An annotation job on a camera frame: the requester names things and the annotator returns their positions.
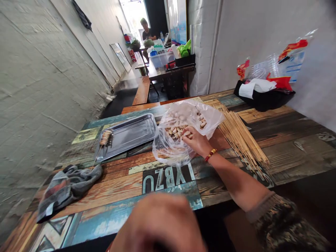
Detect framed panel leaning on wall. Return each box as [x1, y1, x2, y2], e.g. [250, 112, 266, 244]
[109, 42, 132, 74]

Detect person's right hand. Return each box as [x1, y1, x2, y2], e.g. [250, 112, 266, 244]
[181, 126, 215, 158]

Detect steel rectangular tray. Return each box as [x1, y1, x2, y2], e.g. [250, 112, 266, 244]
[93, 113, 158, 163]

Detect wooden bench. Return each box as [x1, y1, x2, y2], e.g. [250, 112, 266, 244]
[132, 76, 151, 106]

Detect person's left hand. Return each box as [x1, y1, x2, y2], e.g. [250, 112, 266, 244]
[110, 194, 208, 252]

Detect grey crumpled cloth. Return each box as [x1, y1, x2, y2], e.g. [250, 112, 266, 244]
[36, 164, 103, 224]

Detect pile of pale food pieces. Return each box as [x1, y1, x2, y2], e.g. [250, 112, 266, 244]
[164, 110, 208, 141]

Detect clear plastic bag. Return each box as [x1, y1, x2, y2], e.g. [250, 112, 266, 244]
[152, 100, 226, 167]

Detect skewer with food pieces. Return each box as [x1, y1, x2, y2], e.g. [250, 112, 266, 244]
[90, 130, 114, 172]

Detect pile of bamboo skewers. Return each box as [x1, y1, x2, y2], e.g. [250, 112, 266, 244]
[189, 96, 271, 180]

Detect white tissue paper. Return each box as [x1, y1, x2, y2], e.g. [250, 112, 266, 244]
[238, 78, 278, 100]

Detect person's right fingers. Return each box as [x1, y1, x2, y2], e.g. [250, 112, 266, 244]
[181, 126, 195, 141]

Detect clear red-labelled plastic packaging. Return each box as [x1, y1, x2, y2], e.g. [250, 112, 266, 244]
[236, 29, 319, 91]

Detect dark cloth hanging on wall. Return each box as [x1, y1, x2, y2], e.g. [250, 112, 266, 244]
[72, 0, 93, 32]

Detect dark wooden table with containers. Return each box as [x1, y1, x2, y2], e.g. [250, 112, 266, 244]
[148, 39, 196, 100]

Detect black basket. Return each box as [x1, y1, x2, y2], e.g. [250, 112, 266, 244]
[233, 79, 296, 112]

